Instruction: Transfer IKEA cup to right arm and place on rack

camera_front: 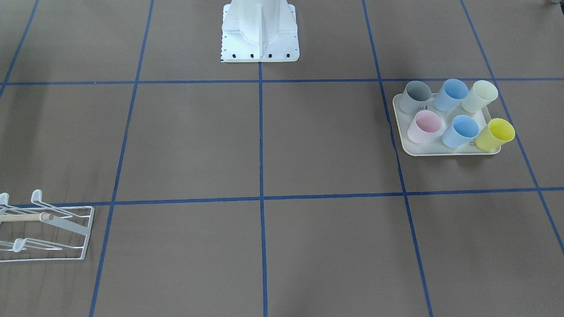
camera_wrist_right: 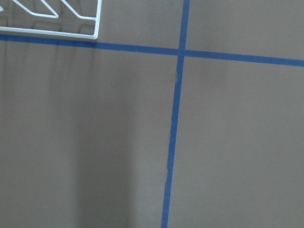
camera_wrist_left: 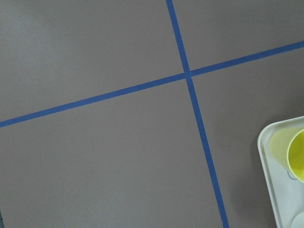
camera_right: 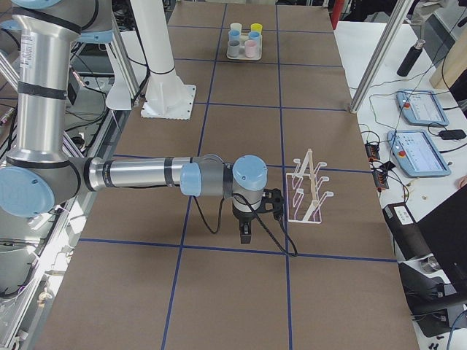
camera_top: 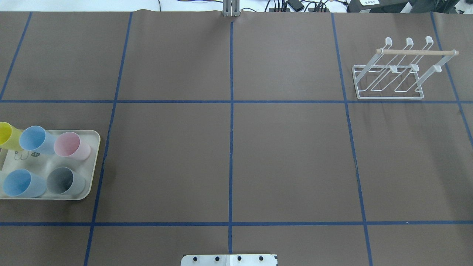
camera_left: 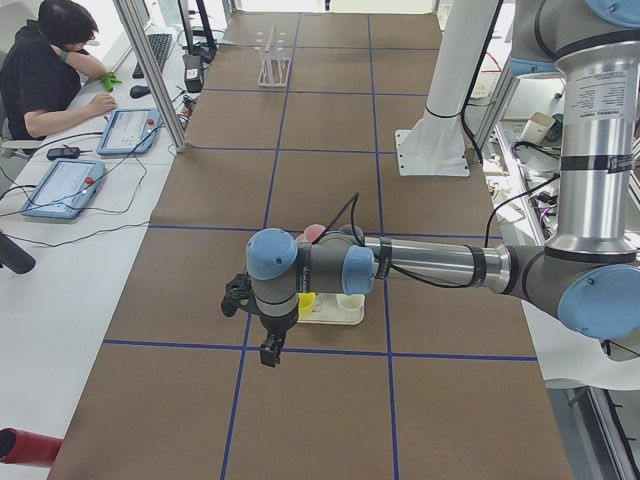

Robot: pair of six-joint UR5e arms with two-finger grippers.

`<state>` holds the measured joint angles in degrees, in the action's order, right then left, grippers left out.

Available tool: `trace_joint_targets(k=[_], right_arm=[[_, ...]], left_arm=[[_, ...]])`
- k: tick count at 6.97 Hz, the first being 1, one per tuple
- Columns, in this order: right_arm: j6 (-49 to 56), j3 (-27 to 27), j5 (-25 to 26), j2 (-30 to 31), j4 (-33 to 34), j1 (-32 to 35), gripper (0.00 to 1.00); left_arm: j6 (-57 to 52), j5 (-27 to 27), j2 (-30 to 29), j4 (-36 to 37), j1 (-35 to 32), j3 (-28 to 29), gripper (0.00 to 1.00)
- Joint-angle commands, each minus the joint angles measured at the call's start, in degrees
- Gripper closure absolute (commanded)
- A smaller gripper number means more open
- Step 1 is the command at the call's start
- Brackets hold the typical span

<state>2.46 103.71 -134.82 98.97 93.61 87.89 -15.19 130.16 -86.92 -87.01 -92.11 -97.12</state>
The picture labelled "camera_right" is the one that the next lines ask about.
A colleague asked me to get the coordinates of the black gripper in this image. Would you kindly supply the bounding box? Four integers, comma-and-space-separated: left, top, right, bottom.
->
232, 205, 256, 244

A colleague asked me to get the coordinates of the light blue cup front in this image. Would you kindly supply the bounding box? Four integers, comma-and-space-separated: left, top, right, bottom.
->
248, 31, 261, 44

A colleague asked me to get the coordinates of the light blue cup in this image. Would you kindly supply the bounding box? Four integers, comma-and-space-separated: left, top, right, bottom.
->
228, 29, 241, 41
248, 31, 261, 44

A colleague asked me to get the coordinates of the yellow plastic cup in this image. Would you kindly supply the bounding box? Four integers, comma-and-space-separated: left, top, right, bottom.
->
250, 23, 263, 34

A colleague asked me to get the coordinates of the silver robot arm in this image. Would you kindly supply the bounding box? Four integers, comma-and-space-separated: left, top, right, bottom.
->
1, 1, 267, 244

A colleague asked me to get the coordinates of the grey plastic cup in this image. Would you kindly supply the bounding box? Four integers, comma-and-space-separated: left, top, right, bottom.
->
227, 39, 240, 58

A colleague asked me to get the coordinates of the pink plastic cup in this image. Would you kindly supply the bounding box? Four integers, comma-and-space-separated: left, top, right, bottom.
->
244, 40, 258, 58

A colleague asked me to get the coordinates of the light blue cup rear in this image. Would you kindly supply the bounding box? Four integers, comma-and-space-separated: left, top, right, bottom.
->
228, 29, 241, 41

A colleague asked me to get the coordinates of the cream plastic cup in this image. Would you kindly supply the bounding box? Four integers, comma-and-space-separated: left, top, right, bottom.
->
230, 23, 242, 33

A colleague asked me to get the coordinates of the white serving tray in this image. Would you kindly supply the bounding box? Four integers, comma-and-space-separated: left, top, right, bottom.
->
226, 32, 263, 61

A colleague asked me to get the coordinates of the near blue teach pendant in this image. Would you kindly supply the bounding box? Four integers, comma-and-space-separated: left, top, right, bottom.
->
387, 130, 451, 178

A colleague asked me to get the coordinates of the blue teach pendant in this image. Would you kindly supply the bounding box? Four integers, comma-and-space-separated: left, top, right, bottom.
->
396, 90, 449, 126
387, 130, 451, 178

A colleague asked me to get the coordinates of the black monitor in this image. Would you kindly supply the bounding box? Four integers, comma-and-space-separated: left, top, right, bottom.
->
418, 187, 467, 292

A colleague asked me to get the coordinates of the far blue teach pendant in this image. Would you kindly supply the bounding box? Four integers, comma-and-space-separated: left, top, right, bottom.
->
396, 90, 449, 126

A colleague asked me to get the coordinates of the black power adapter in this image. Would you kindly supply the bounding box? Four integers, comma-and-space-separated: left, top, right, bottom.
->
439, 129, 466, 140

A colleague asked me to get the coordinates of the black water bottle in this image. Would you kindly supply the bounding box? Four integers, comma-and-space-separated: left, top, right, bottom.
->
396, 39, 425, 77

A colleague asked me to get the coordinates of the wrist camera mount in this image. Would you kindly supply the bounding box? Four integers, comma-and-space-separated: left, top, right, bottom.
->
258, 188, 285, 221

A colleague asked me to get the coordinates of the white wire cup rack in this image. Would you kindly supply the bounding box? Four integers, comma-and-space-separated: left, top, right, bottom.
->
286, 149, 334, 224

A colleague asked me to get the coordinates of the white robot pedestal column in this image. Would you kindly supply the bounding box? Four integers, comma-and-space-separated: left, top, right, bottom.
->
131, 0, 196, 120

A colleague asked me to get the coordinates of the aluminium frame post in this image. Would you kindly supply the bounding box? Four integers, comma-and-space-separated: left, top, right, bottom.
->
349, 0, 413, 114

